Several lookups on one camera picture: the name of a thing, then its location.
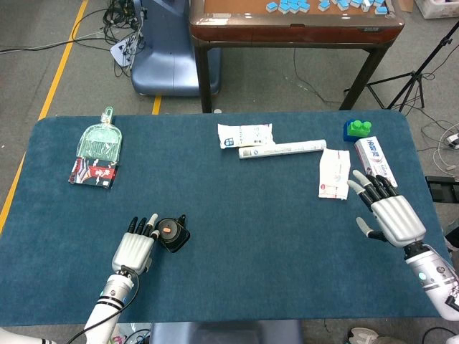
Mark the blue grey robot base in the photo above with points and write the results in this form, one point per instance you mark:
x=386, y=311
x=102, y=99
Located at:
x=165, y=64

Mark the cardboard box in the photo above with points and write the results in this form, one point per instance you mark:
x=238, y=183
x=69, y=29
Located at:
x=405, y=4

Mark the white pink toothpaste box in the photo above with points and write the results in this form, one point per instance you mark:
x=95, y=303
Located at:
x=371, y=150

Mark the green toy brick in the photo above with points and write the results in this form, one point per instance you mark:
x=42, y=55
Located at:
x=360, y=129

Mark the white face mahjong tile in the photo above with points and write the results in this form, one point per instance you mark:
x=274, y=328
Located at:
x=366, y=5

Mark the white long box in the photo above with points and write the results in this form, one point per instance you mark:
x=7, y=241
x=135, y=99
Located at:
x=283, y=148

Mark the blue white mahjong tile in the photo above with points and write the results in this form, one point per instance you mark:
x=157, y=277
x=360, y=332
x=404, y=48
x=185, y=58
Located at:
x=272, y=6

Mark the blue toy brick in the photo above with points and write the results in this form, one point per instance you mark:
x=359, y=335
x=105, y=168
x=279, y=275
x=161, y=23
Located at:
x=347, y=135

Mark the blue table cloth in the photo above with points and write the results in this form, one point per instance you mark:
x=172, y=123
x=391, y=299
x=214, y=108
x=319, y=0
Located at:
x=233, y=215

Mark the black and red flat box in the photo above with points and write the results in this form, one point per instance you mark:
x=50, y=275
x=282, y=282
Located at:
x=91, y=173

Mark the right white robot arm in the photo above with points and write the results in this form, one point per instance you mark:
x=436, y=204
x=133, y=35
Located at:
x=430, y=272

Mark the white power strip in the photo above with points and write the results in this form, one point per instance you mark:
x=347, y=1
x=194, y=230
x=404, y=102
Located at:
x=120, y=52

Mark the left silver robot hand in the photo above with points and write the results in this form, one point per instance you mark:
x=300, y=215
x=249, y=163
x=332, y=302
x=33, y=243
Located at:
x=132, y=251

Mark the blue robot torso base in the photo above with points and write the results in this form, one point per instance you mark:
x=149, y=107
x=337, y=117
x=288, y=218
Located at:
x=226, y=333

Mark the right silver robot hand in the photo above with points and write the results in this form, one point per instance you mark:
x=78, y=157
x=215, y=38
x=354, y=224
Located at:
x=398, y=218

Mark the white wet wipes pack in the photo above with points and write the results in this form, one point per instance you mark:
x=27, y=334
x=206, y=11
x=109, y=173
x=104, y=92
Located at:
x=333, y=175

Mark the white shoe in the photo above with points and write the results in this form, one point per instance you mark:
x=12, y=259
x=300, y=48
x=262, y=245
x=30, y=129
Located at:
x=362, y=336

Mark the black foot pedal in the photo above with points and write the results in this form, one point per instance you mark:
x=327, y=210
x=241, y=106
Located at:
x=443, y=190

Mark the black tripod stand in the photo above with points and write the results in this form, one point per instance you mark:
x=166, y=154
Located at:
x=417, y=77

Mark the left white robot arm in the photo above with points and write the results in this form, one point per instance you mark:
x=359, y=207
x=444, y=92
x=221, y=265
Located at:
x=107, y=304

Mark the white plastic pouch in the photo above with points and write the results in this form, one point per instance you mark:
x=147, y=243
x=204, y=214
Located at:
x=247, y=134

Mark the brown mahjong table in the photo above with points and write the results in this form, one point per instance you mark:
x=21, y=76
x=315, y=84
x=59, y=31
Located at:
x=287, y=32

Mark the black lid with orange knob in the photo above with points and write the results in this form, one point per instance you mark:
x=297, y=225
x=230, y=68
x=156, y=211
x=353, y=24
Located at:
x=174, y=231

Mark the small black teapot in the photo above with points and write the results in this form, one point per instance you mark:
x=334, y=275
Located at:
x=180, y=244

